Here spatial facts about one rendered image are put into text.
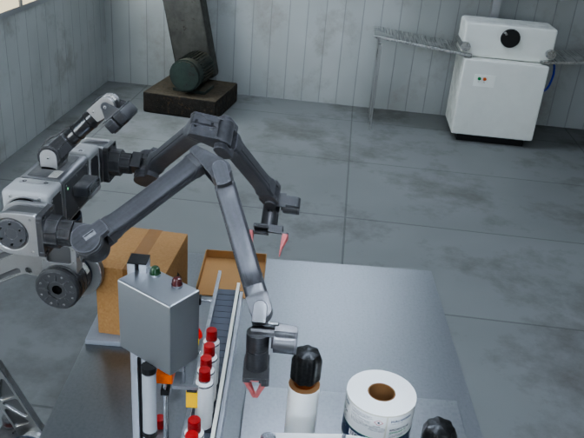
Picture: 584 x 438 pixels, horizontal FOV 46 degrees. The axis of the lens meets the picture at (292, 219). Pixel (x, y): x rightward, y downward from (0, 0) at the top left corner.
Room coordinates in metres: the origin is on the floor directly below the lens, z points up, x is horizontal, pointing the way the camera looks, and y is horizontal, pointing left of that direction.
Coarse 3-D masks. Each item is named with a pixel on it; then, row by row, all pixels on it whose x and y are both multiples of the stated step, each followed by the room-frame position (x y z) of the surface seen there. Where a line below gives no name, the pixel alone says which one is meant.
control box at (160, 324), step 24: (120, 288) 1.34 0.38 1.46; (144, 288) 1.32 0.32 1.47; (168, 288) 1.33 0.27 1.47; (192, 288) 1.34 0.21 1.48; (120, 312) 1.34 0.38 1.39; (144, 312) 1.30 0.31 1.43; (168, 312) 1.26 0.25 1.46; (192, 312) 1.31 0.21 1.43; (120, 336) 1.35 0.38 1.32; (144, 336) 1.30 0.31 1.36; (168, 336) 1.26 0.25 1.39; (192, 336) 1.31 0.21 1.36; (144, 360) 1.30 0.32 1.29; (168, 360) 1.26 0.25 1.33; (192, 360) 1.31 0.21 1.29
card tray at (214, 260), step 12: (216, 252) 2.59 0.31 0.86; (228, 252) 2.59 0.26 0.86; (204, 264) 2.52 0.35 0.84; (216, 264) 2.54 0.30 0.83; (228, 264) 2.54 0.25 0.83; (264, 264) 2.57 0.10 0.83; (204, 276) 2.43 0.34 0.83; (216, 276) 2.44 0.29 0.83; (228, 276) 2.45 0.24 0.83; (204, 288) 2.34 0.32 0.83; (228, 288) 2.36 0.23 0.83; (240, 288) 2.37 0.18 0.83
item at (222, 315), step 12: (216, 300) 2.20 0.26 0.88; (228, 300) 2.20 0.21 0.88; (216, 312) 2.12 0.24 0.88; (228, 312) 2.12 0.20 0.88; (216, 324) 2.04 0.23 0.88; (228, 324) 2.05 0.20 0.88; (228, 360) 1.85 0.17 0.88; (216, 396) 1.67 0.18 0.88; (192, 408) 1.60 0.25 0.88; (204, 432) 1.51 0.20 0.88
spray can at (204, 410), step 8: (200, 368) 1.54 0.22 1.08; (208, 368) 1.54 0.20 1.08; (200, 376) 1.52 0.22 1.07; (208, 376) 1.53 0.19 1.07; (200, 384) 1.52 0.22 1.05; (208, 384) 1.52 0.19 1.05; (200, 392) 1.51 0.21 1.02; (208, 392) 1.52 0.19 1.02; (200, 400) 1.51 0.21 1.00; (208, 400) 1.52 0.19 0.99; (200, 408) 1.51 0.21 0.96; (208, 408) 1.52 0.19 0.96; (200, 416) 1.51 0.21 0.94; (208, 416) 1.52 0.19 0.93; (208, 424) 1.52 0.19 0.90
